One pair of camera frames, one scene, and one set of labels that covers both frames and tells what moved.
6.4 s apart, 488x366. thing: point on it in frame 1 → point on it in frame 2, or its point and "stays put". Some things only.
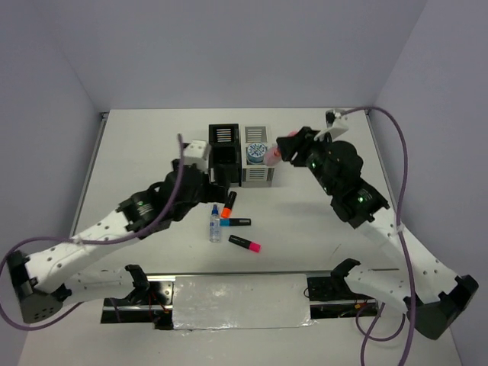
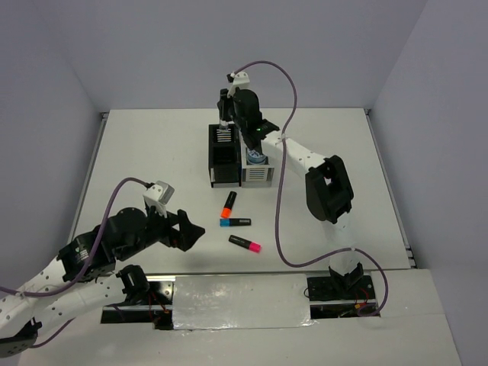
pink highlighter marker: [245, 243] stays put
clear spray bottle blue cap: [214, 226] → [223, 126]
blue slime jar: [255, 152] stays put
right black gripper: [300, 143] → [223, 104]
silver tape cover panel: [239, 302] stays put
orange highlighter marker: [226, 212] stays put
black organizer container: [226, 153] stays put
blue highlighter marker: [235, 222] stays put
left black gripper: [214, 193] → [184, 238]
